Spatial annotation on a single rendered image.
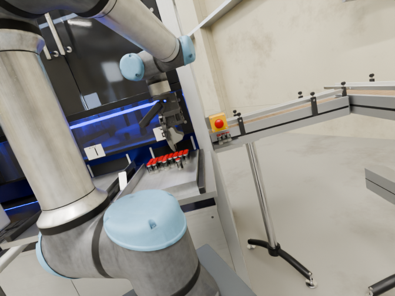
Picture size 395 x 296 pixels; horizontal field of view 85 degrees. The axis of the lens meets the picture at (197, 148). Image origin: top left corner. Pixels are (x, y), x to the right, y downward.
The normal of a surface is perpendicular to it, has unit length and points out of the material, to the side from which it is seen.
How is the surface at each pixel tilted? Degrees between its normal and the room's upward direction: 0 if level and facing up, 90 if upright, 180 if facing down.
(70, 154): 90
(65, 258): 87
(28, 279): 90
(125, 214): 7
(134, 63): 90
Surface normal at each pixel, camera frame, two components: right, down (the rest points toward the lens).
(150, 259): 0.18, 0.22
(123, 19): 0.57, 0.81
